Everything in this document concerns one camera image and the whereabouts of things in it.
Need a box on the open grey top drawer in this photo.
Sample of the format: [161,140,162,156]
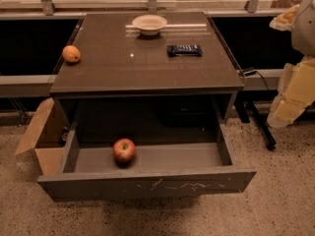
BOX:
[36,98,258,203]

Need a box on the dark grey cabinet counter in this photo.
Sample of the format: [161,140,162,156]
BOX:
[50,12,244,98]

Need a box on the brown cardboard box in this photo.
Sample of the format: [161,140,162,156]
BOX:
[15,98,65,175]

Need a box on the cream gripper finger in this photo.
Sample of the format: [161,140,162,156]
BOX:
[267,58,315,128]
[269,5,299,31]

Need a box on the red apple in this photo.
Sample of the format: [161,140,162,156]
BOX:
[112,139,136,162]

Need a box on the grey window ledge rail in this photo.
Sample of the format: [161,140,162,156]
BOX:
[0,69,283,98]

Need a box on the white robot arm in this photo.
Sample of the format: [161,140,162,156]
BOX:
[267,0,315,128]

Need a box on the black cable with plug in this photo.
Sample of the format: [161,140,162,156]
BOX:
[237,66,271,91]

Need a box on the orange fruit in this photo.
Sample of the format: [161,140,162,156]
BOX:
[62,45,81,63]

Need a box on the white bowl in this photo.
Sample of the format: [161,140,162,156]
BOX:
[132,15,167,35]

